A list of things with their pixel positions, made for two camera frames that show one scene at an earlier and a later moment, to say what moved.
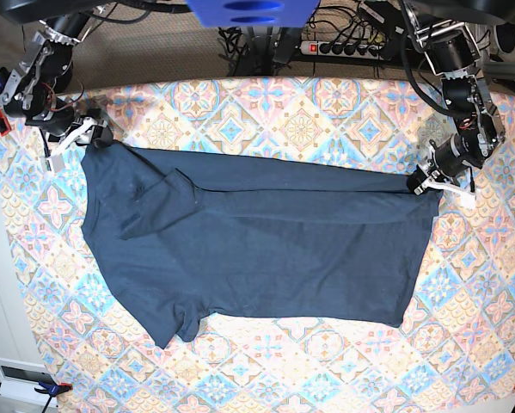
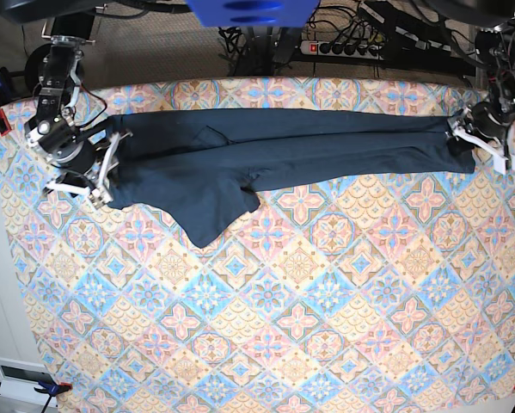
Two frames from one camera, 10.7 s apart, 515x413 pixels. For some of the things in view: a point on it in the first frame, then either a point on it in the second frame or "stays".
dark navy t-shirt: [180, 236] -> [197, 169]
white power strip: [346, 49] stays
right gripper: [414, 181] -> [461, 137]
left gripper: [101, 135] -> [93, 175]
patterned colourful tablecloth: [465, 342] stays
